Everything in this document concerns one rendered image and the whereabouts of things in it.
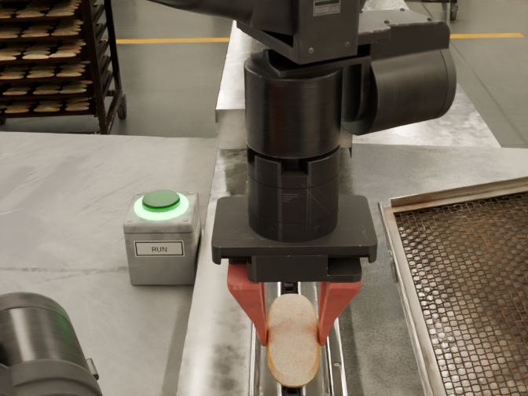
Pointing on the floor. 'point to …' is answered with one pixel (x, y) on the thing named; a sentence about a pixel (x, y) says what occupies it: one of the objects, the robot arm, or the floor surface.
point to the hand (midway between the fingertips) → (292, 331)
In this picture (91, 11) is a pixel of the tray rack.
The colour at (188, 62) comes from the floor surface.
